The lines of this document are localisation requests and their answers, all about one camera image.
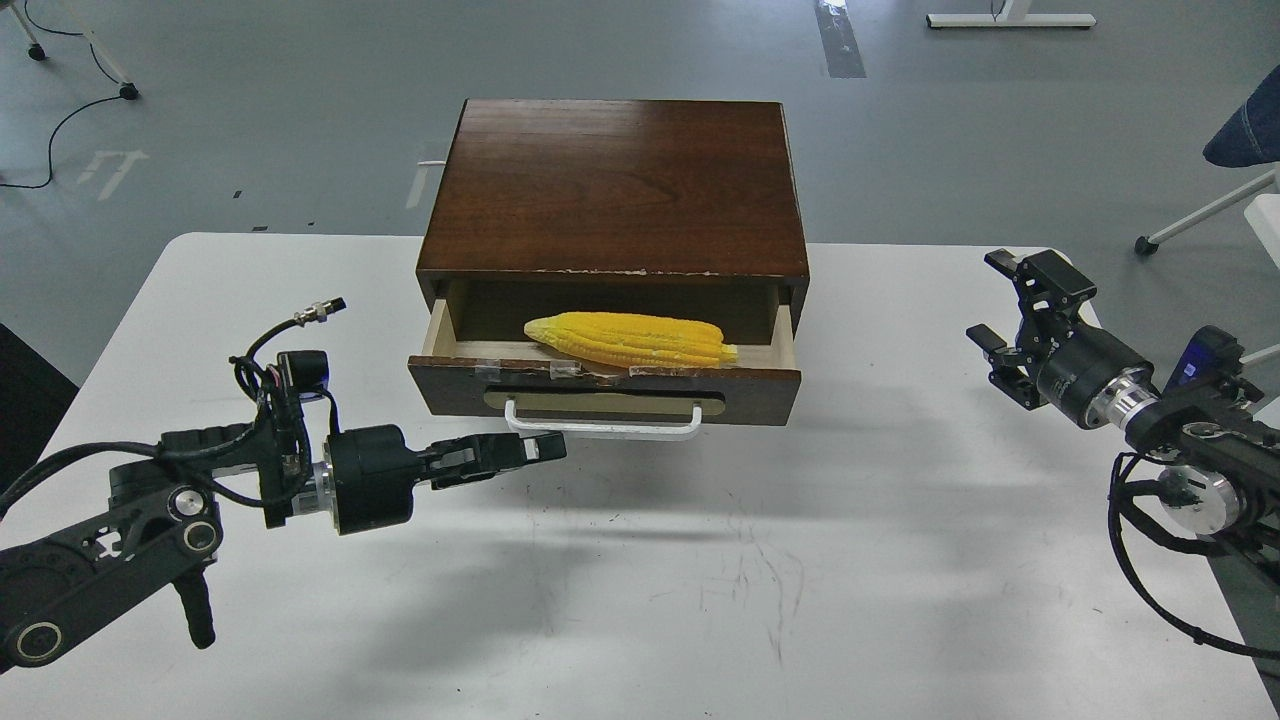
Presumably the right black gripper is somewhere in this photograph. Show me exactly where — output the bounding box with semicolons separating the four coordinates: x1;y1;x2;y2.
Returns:
966;249;1149;430

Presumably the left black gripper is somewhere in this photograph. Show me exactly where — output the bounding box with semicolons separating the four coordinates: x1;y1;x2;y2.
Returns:
325;425;567;536

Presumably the light wood drawer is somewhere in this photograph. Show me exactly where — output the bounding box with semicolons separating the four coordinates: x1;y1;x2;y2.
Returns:
408;277;803;427

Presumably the yellow corn cob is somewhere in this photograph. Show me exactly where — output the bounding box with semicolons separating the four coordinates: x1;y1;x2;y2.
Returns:
524;313;739;368

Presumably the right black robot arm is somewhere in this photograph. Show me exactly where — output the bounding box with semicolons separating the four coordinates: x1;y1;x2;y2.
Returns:
966;249;1277;583

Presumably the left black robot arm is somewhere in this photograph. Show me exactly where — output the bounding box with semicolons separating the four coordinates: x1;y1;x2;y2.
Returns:
1;299;566;669

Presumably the white chair base leg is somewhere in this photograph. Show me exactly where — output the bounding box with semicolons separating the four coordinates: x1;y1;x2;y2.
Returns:
1134;163;1279;258

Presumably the white table foot bar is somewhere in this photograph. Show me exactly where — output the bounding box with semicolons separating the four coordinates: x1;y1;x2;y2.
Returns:
925;1;1097;29

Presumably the dark wooden cabinet box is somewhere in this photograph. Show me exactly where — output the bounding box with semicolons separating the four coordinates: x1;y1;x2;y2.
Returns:
416;97;810;342

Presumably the white stand leg with caster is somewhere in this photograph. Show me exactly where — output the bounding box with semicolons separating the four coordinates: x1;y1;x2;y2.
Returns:
10;0;141;99

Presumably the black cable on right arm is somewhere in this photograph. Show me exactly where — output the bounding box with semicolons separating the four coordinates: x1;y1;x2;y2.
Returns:
1107;452;1280;664

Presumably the black floor cable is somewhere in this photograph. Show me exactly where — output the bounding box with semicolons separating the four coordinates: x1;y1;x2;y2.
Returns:
0;0;141;190

